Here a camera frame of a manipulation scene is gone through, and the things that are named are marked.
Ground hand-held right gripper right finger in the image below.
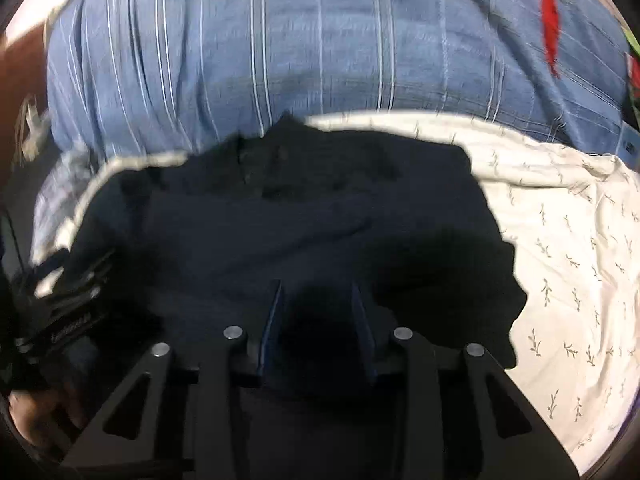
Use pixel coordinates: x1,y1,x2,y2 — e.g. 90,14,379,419
350,281,583,480

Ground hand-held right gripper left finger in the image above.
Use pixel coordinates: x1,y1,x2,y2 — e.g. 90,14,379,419
60,280,287,480

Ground dark navy garment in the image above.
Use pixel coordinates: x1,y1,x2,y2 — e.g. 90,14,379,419
65,112,530,480

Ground person's left hand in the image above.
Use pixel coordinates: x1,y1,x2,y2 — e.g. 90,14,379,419
6,389,87,457

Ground grey cloth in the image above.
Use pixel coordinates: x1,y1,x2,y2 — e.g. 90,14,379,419
32,142,108,253

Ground white leaf-print quilt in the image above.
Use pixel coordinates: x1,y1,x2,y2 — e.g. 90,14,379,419
30,110,640,477

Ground blue plaid blanket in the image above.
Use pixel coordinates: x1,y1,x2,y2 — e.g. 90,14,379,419
45,0,640,161

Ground red cloth strip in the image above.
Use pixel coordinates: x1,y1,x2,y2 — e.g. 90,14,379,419
536,0,565,79

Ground green cloth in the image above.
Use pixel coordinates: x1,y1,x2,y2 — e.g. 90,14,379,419
621,24,640,63

